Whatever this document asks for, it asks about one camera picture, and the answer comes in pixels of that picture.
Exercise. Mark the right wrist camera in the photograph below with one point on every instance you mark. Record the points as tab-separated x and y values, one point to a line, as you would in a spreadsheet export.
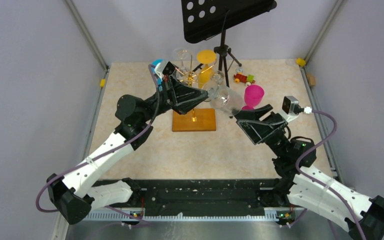
291	109

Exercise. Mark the pink plastic wine glass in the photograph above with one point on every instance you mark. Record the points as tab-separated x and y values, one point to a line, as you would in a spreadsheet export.
253	95

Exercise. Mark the clear wine glass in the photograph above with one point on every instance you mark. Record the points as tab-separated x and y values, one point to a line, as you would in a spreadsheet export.
183	71
223	98
218	77

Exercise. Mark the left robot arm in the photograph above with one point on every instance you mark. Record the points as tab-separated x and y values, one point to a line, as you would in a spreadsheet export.
74	193

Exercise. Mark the colourful toy train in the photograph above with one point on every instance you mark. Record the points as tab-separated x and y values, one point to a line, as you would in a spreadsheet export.
245	79

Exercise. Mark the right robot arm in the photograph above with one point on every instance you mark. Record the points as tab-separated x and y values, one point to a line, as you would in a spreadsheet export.
301	183

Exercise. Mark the yellow left edge clip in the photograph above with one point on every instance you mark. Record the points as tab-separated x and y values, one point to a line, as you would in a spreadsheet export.
102	83

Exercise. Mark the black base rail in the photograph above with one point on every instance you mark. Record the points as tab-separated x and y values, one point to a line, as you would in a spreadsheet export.
207	199

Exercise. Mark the clear back wine glass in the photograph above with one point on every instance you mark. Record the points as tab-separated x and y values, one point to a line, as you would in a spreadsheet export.
183	71

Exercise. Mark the clear front wine glass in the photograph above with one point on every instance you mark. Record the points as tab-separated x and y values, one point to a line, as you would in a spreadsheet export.
223	98

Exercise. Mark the yellow plastic wine glass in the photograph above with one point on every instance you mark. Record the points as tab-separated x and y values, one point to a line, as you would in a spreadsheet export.
208	59

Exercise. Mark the black music stand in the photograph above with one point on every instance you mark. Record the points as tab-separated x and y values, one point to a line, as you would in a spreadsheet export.
205	19

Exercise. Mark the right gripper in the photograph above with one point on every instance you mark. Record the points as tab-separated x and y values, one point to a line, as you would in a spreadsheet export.
257	130

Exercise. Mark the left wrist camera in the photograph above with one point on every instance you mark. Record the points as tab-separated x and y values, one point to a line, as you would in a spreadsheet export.
168	69

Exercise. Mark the gold wine glass rack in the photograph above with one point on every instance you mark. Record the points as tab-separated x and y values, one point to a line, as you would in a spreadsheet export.
198	119

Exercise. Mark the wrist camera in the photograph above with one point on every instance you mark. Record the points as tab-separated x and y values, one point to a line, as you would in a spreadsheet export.
168	69
291	109

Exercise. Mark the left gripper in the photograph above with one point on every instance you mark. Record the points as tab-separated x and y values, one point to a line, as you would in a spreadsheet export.
182	98

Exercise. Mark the blue plastic wine glass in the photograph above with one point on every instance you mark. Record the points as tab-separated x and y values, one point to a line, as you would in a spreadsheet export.
158	71

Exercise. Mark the yellow corner clip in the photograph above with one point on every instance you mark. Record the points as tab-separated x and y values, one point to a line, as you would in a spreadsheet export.
301	62

